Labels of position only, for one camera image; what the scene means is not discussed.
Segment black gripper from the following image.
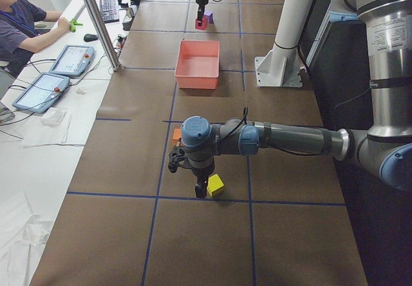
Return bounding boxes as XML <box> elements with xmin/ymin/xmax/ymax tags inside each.
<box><xmin>196</xmin><ymin>0</ymin><xmax>209</xmax><ymax>20</ymax></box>
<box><xmin>189</xmin><ymin>160</ymin><xmax>214</xmax><ymax>198</ymax></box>

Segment purple foam block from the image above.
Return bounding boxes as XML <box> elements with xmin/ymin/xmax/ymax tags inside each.
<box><xmin>204</xmin><ymin>10</ymin><xmax>214</xmax><ymax>24</ymax></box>

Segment red foam block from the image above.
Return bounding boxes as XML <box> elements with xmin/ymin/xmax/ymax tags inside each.
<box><xmin>195</xmin><ymin>17</ymin><xmax>209</xmax><ymax>30</ymax></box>

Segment orange foam block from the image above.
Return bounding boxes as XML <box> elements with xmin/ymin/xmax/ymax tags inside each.
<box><xmin>172</xmin><ymin>128</ymin><xmax>182</xmax><ymax>146</ymax></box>

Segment pink plastic bin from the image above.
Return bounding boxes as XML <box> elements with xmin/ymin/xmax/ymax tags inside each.
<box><xmin>174</xmin><ymin>40</ymin><xmax>220</xmax><ymax>90</ymax></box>

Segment yellow foam block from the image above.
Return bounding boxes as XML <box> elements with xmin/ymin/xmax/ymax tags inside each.
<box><xmin>207</xmin><ymin>174</ymin><xmax>225</xmax><ymax>197</ymax></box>

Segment black keyboard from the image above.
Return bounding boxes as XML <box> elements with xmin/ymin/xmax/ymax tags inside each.
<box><xmin>99</xmin><ymin>0</ymin><xmax>120</xmax><ymax>23</ymax></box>

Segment black computer mouse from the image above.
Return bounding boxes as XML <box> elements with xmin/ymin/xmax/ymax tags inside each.
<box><xmin>83</xmin><ymin>33</ymin><xmax>98</xmax><ymax>43</ymax></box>

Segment green plastic clamp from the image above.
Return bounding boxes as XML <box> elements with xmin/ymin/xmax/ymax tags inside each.
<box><xmin>70</xmin><ymin>19</ymin><xmax>82</xmax><ymax>32</ymax></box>

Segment upper teach pendant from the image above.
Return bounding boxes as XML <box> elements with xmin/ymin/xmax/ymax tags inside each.
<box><xmin>49</xmin><ymin>44</ymin><xmax>95</xmax><ymax>77</ymax></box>

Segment teach pendant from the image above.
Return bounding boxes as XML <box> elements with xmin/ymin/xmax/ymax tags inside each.
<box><xmin>12</xmin><ymin>72</ymin><xmax>70</xmax><ymax>113</ymax></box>
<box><xmin>49</xmin><ymin>44</ymin><xmax>95</xmax><ymax>77</ymax></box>

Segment white plastic bag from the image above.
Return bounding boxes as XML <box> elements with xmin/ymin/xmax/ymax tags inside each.
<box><xmin>40</xmin><ymin>108</ymin><xmax>67</xmax><ymax>127</ymax></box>

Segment lower teach pendant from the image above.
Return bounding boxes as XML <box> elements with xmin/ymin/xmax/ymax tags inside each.
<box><xmin>12</xmin><ymin>72</ymin><xmax>70</xmax><ymax>113</ymax></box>

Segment seated person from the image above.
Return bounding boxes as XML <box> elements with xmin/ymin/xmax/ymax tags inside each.
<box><xmin>1</xmin><ymin>0</ymin><xmax>70</xmax><ymax>77</ymax></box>

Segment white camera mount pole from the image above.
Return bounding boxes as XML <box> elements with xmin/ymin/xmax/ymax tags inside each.
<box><xmin>255</xmin><ymin>0</ymin><xmax>313</xmax><ymax>88</ymax></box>

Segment aluminium frame post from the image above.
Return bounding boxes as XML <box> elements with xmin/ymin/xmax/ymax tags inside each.
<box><xmin>84</xmin><ymin>0</ymin><xmax>121</xmax><ymax>72</ymax></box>

